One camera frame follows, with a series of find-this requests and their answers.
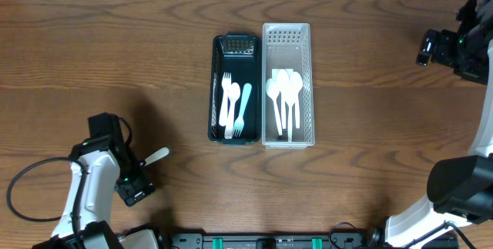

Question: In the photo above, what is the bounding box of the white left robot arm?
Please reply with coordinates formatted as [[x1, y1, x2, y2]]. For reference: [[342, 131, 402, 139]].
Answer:
[[34, 150, 162, 249]]

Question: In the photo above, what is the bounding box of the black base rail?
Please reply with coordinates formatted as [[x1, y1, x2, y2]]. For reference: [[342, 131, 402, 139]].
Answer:
[[169, 221, 459, 249]]

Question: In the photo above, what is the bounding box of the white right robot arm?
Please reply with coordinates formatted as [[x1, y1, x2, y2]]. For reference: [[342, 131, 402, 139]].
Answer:
[[384, 32, 492, 248]]

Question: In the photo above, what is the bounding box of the dark green perforated basket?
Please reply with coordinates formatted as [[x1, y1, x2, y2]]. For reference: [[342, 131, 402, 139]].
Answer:
[[208, 32, 262, 145]]

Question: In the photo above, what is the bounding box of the white plastic fork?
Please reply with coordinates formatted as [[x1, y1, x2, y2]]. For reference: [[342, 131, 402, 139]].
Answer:
[[144, 147, 169, 167], [219, 72, 232, 126], [224, 82, 240, 139]]

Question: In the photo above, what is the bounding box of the pale green plastic fork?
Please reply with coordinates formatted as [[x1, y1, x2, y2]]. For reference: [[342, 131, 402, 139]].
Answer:
[[233, 83, 252, 138]]

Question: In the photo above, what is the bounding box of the clear perforated plastic basket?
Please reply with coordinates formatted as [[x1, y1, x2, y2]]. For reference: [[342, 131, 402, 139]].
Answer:
[[262, 23, 315, 149]]

